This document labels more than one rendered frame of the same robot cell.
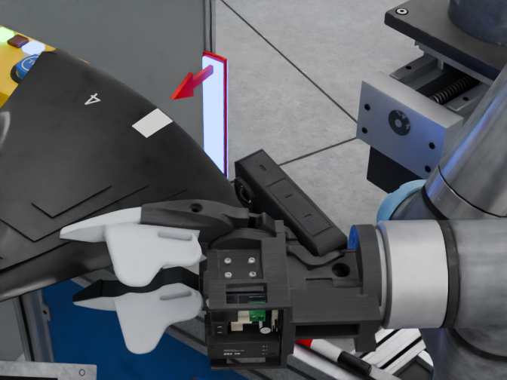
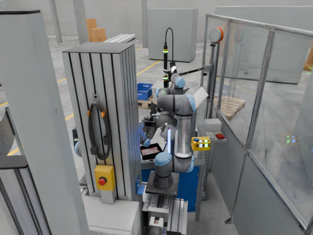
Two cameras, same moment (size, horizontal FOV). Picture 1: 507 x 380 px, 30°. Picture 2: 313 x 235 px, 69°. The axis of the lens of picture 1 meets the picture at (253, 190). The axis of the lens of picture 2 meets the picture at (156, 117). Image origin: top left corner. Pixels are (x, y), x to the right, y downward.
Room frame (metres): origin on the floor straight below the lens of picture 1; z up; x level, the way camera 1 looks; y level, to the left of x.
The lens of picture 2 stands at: (2.04, -1.11, 2.21)
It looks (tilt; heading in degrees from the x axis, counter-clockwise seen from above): 27 degrees down; 143
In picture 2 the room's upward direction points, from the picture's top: 1 degrees counter-clockwise
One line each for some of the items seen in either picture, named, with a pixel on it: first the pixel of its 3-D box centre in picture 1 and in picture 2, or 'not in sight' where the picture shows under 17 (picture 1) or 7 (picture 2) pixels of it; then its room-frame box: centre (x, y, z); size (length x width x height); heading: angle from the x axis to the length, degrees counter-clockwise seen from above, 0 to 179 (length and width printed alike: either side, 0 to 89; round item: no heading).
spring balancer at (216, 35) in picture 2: not in sight; (216, 35); (0.40, 0.95, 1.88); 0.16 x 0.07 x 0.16; 2
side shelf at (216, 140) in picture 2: not in sight; (211, 133); (0.63, 0.75, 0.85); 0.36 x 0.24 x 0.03; 147
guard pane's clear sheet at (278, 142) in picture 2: not in sight; (238, 80); (0.83, 0.83, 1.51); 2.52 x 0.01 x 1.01; 147
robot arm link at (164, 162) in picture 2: not in sight; (164, 163); (1.07, -0.31, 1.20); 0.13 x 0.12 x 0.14; 52
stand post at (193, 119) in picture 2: not in sight; (190, 152); (0.50, 0.58, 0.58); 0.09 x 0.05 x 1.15; 147
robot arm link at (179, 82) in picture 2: not in sight; (179, 81); (0.77, 0.08, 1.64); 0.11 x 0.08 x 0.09; 157
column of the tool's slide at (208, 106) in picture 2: not in sight; (207, 116); (0.40, 0.95, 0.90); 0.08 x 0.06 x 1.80; 2
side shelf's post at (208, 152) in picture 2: not in sight; (207, 162); (0.63, 0.75, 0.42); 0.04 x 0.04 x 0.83; 57
